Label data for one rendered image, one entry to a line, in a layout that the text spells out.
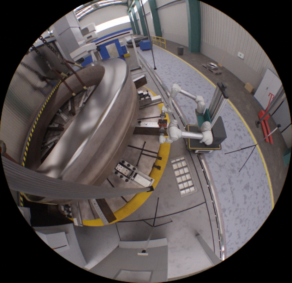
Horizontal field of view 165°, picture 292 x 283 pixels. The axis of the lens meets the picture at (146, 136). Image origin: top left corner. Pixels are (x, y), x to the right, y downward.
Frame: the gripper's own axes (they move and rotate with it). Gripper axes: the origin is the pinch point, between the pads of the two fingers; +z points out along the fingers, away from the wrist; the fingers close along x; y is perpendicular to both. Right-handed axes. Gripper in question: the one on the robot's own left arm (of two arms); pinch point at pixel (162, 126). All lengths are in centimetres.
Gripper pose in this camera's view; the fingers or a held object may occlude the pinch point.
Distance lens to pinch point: 216.5
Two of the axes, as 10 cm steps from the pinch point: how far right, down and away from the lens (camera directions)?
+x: 9.7, 0.5, -2.3
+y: 2.0, 3.6, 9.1
